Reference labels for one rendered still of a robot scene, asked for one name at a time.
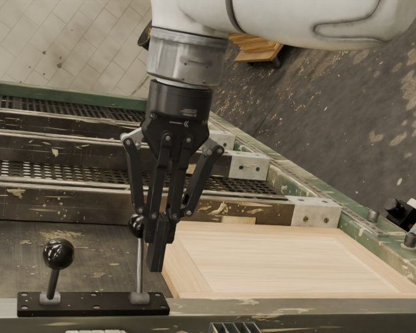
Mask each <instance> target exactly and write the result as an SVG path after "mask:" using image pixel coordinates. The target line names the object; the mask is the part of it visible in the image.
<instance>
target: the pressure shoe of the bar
mask: <svg viewBox="0 0 416 333"><path fill-rule="evenodd" d="M255 222H256V218H255V217H234V216H222V217H221V223H238V224H253V225H255Z"/></svg>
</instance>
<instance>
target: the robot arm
mask: <svg viewBox="0 0 416 333"><path fill-rule="evenodd" d="M151 7H152V14H153V20H152V26H153V27H152V29H151V31H150V37H151V38H150V43H149V52H148V57H147V66H146V72H147V73H148V74H149V75H152V76H153V77H156V79H151V81H150V86H149V95H148V101H147V109H146V114H145V117H144V118H143V120H142V121H141V123H140V126H139V128H138V129H136V130H134V131H133V132H131V133H122V134H121V135H120V141H121V143H122V145H123V147H124V148H125V150H126V154H127V165H128V172H129V184H130V190H131V203H132V206H133V208H134V210H135V212H136V214H137V215H143V216H145V222H144V228H143V239H144V241H145V243H148V249H147V257H146V264H147V266H148V268H149V271H150V272H162V267H163V263H164V255H165V250H166V244H172V243H173V241H174V236H175V232H176V224H177V223H179V222H180V218H182V217H191V216H192V215H193V213H194V211H195V209H196V206H197V204H198V201H199V199H200V197H201V194H202V192H203V189H204V187H205V185H206V183H207V180H208V177H209V175H210V173H211V170H212V168H213V165H214V164H215V163H216V162H217V160H218V159H219V158H220V157H221V155H222V154H223V153H224V151H225V150H224V148H223V147H222V146H221V145H219V144H218V143H217V142H215V141H213V140H212V139H211V138H210V137H209V128H208V125H207V122H208V119H209V113H210V108H211V101H212V97H213V89H210V88H209V86H217V85H219V84H220V83H221V78H222V74H223V67H224V62H225V55H226V50H227V49H228V38H229V35H230V33H244V34H251V35H254V36H259V37H262V38H265V39H266V40H269V41H272V42H276V43H280V44H285V45H289V46H295V47H300V48H309V49H315V50H327V51H340V52H346V51H359V50H369V49H372V48H377V47H380V46H384V45H386V44H389V43H390V42H392V41H394V40H395V39H396V38H397V37H398V36H400V35H401V34H403V33H404V32H405V31H406V30H407V29H408V28H409V27H410V25H411V23H412V22H413V21H414V19H415V17H416V0H151ZM155 27H156V28H155ZM224 39H226V40H224ZM143 137H144V138H145V141H146V142H147V144H148V146H149V148H150V150H151V151H152V152H153V156H152V161H153V163H152V168H151V176H150V181H149V189H148V194H147V202H146V203H145V201H144V193H143V181H142V174H141V161H140V156H139V152H138V149H140V148H141V146H142V144H141V140H142V138H143ZM202 145H203V147H202V149H201V152H202V154H201V156H200V158H199V160H198V162H197V164H196V167H195V170H194V172H193V174H192V176H191V179H190V182H189V184H188V187H187V189H186V192H185V194H184V197H183V198H182V196H183V191H184V183H185V179H186V171H187V169H188V167H189V162H190V157H192V156H193V154H194V153H195V152H196V151H197V150H198V149H199V148H200V147H201V146H202ZM169 159H172V171H171V175H170V183H169V189H168V196H167V201H166V209H165V212H166V214H165V213H161V212H160V213H159V211H160V203H161V199H162V191H163V186H164V179H165V174H166V168H167V167H168V161H169Z"/></svg>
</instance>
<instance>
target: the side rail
mask: <svg viewBox="0 0 416 333"><path fill-rule="evenodd" d="M0 94H2V95H7V96H19V97H25V98H36V99H42V100H53V101H60V102H71V103H77V104H88V105H95V106H105V107H112V108H123V109H129V110H140V111H146V109H147V101H148V98H141V97H135V96H124V95H118V94H108V93H103V92H92V91H82V90H76V89H65V88H59V87H49V86H43V85H33V84H27V83H17V82H11V81H0Z"/></svg>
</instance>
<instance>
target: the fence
mask: <svg viewBox="0 0 416 333"><path fill-rule="evenodd" d="M165 299H166V301H167V303H168V306H169V307H170V313H169V315H156V316H41V317H18V316H17V299H0V333H65V332H66V331H72V330H77V331H80V330H90V331H92V330H103V331H104V330H124V331H125V332H127V333H208V331H209V325H210V322H255V324H256V325H257V327H258V328H259V329H260V331H261V333H416V298H165Z"/></svg>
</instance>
